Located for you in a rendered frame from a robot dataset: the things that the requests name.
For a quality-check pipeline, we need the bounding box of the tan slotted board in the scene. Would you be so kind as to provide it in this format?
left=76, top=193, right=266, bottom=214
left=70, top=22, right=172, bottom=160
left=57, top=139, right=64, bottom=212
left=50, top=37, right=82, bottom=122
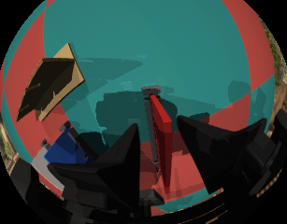
left=16, top=42, right=84, bottom=123

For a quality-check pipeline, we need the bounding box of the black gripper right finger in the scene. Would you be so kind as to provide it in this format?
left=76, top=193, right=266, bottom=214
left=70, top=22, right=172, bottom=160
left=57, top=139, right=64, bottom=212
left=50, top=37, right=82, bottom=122
left=177, top=115, right=266, bottom=194

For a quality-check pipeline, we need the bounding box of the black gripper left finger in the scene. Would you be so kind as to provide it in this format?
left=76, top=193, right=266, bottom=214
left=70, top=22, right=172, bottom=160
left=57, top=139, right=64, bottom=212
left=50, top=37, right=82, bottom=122
left=47, top=123, right=140, bottom=214

